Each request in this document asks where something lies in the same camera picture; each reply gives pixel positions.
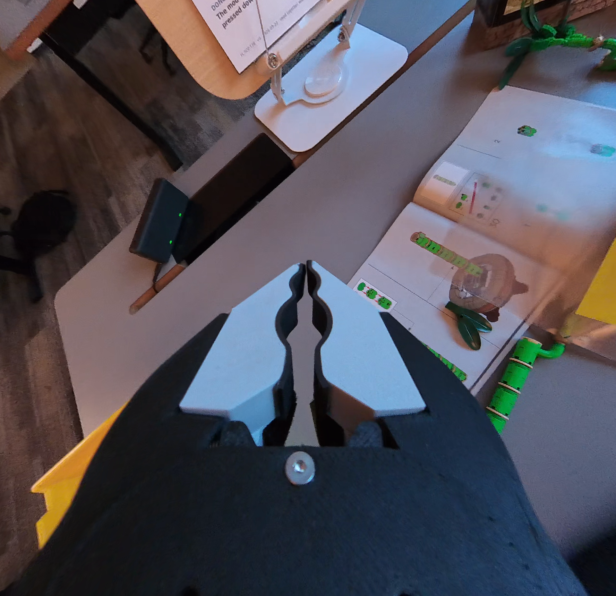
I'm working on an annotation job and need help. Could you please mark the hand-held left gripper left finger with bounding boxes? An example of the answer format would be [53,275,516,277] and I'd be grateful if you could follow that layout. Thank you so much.
[179,263,309,447]

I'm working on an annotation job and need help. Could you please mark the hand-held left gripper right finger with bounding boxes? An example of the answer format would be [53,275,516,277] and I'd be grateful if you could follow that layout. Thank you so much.
[306,260,427,447]

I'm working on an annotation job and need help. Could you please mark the short green brick bamboo stalk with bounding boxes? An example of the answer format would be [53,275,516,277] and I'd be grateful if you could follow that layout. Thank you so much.
[485,336,567,434]

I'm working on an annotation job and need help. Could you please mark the yellow plastic bin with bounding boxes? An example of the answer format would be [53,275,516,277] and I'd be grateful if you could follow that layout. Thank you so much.
[31,404,128,551]

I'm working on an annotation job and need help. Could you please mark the grey desk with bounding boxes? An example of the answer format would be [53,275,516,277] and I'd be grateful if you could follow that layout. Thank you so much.
[173,0,482,183]
[54,0,616,573]

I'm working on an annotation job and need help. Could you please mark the black power adapter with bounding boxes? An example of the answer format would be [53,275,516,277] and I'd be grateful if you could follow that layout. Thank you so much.
[129,178,189,265]

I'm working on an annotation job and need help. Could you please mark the black office chair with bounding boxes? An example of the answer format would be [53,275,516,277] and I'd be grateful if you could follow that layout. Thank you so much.
[0,189,79,304]

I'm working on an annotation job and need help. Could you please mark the yellow paper sheet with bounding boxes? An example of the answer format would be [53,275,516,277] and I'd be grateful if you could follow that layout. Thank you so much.
[575,239,616,326]

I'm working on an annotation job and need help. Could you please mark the white document stand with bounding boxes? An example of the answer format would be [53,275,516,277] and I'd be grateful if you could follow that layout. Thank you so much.
[120,0,409,153]

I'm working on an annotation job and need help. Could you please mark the open instruction booklet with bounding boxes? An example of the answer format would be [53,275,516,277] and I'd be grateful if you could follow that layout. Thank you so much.
[347,85,616,395]

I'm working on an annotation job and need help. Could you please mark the black bamboo toy set box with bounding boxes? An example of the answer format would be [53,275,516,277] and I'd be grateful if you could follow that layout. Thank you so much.
[474,0,616,50]

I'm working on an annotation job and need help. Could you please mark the long leafy brick bamboo stalk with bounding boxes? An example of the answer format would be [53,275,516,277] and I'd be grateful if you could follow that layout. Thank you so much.
[498,0,616,90]

